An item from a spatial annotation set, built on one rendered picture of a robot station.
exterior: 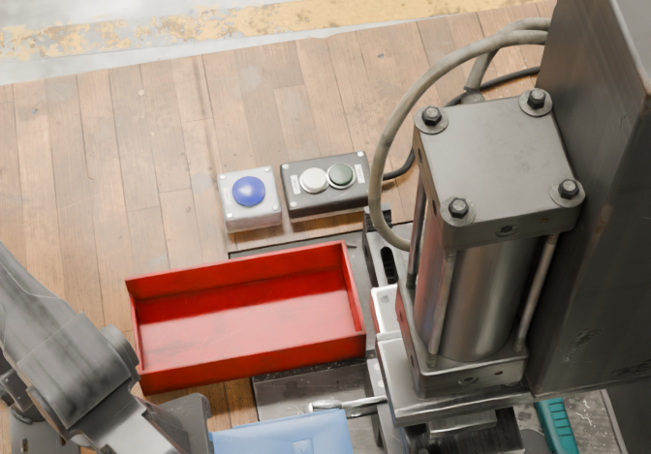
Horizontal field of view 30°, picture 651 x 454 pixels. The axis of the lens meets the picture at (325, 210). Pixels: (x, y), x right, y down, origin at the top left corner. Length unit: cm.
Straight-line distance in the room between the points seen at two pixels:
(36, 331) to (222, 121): 60
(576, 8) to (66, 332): 49
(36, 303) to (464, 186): 39
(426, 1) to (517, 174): 208
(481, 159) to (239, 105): 80
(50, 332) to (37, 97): 64
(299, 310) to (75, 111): 40
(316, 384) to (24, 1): 173
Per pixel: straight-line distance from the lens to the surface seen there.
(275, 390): 136
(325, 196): 143
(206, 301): 140
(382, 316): 113
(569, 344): 92
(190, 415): 114
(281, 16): 280
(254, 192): 143
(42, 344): 100
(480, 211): 76
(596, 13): 70
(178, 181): 149
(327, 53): 159
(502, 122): 79
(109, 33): 281
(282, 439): 124
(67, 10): 288
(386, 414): 126
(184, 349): 138
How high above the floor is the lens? 216
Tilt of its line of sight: 59 degrees down
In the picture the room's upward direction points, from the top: straight up
